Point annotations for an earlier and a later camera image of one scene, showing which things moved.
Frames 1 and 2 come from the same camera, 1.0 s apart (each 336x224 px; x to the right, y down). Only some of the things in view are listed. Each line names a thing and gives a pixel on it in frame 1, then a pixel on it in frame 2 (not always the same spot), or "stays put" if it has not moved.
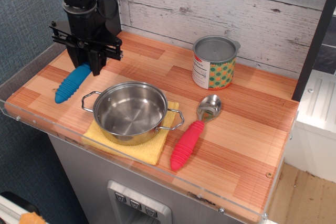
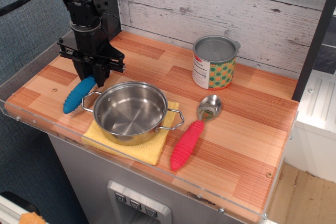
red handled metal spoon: [208, 107] stays put
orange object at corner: [31, 218] stays put
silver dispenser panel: [129, 206] stays put
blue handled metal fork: [71, 82] → [77, 96]
